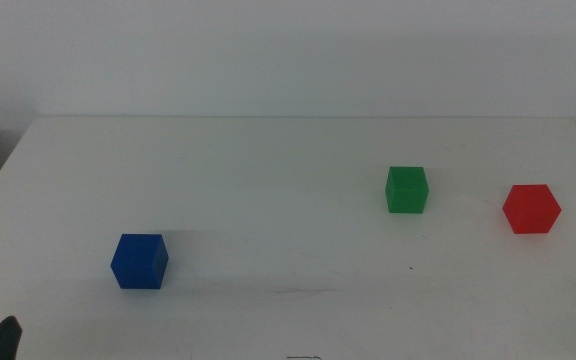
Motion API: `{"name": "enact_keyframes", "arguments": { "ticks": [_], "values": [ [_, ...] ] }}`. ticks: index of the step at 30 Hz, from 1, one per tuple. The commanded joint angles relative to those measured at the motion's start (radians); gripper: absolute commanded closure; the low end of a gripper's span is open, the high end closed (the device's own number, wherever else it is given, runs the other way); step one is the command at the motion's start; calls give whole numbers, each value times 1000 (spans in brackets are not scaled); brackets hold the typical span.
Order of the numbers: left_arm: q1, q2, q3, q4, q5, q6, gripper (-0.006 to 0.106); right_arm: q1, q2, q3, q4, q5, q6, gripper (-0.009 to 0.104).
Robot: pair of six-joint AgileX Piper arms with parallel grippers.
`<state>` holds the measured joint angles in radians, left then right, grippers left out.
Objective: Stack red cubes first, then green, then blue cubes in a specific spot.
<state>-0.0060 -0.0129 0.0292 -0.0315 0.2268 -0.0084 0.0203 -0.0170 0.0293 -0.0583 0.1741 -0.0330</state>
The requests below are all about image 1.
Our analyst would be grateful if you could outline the blue cube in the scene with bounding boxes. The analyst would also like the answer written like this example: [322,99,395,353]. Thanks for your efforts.
[109,233,170,290]

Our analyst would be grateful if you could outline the green cube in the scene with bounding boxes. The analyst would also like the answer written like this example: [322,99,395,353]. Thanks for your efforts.
[384,165,430,215]

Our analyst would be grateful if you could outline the red cube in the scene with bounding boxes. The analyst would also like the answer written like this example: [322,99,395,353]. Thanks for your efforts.
[501,183,563,235]

